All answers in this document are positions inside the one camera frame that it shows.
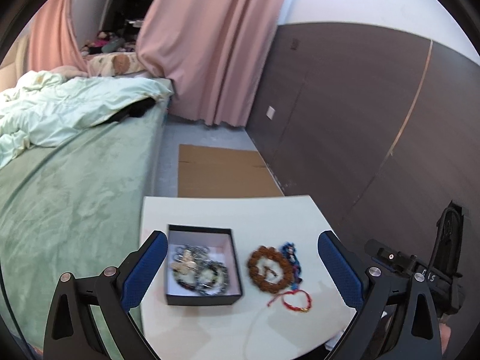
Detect green bed sheet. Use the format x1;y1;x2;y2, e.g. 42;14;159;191
1;102;167;348

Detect flat brown cardboard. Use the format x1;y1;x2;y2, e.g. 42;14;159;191
178;145;283;198

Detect red string bracelet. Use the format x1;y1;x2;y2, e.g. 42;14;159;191
266;288;314;314

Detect blue braided bracelet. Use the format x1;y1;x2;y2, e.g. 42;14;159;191
279;241;303;290

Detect brown wooden bead bracelet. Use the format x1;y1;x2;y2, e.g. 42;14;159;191
246;245;296;294

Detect pink curtain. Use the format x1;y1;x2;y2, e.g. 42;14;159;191
136;0;284;127
28;0;87;72

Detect gold butterfly ornament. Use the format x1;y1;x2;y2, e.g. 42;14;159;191
171;254;197;275

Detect black jewelry box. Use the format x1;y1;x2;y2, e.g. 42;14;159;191
164;224;243;306

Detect white wall socket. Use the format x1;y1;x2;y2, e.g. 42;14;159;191
266;106;275;120

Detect patterned pillow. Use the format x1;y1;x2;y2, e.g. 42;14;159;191
87;52;146;77

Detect light green duvet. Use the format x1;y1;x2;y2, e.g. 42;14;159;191
1;71;173;167

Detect dark beaded bracelet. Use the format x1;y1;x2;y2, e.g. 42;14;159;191
170;244;230;295

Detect right hand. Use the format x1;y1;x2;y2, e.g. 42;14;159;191
439;322;452;354

